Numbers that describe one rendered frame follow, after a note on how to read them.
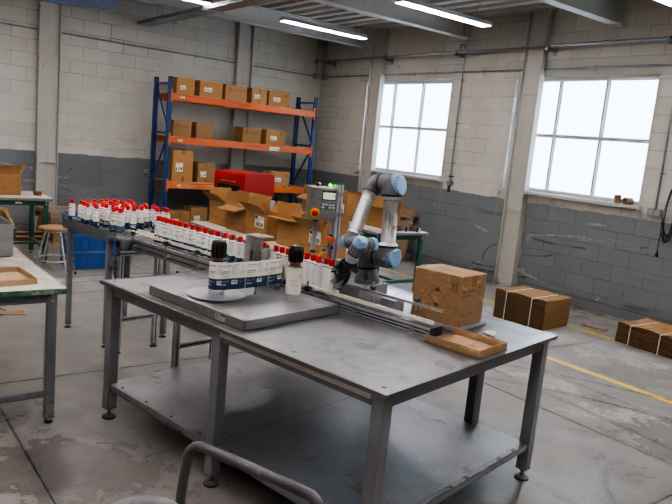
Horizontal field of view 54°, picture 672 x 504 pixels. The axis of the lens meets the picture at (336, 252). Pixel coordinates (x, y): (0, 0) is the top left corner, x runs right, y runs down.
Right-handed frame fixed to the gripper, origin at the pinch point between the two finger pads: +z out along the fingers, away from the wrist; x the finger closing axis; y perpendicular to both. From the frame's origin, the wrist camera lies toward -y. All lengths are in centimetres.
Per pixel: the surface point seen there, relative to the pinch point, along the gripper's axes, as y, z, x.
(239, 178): -315, 215, -415
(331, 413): 4, 57, 44
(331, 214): -9.4, -25.0, -34.1
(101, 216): 3, 124, -223
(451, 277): -17, -47, 47
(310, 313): 34.3, -0.6, 16.3
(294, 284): 31.0, -2.2, -3.8
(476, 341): -10, -34, 80
